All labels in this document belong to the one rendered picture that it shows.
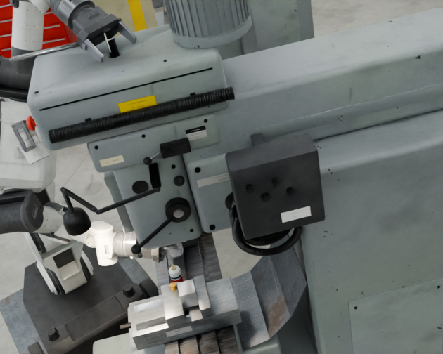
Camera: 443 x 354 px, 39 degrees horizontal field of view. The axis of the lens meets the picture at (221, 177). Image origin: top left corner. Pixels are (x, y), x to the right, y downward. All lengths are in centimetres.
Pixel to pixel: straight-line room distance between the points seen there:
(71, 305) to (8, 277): 127
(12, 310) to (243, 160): 208
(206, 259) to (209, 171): 72
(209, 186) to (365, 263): 51
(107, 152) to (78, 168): 319
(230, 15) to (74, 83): 40
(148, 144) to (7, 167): 55
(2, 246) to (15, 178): 239
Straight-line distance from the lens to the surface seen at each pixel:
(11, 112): 201
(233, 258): 366
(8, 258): 425
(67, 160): 493
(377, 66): 165
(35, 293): 303
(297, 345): 227
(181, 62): 150
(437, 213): 184
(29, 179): 199
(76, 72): 158
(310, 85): 161
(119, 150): 161
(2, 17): 649
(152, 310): 212
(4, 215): 200
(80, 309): 286
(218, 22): 150
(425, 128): 173
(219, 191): 171
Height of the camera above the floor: 253
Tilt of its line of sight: 36 degrees down
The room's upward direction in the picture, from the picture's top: 13 degrees counter-clockwise
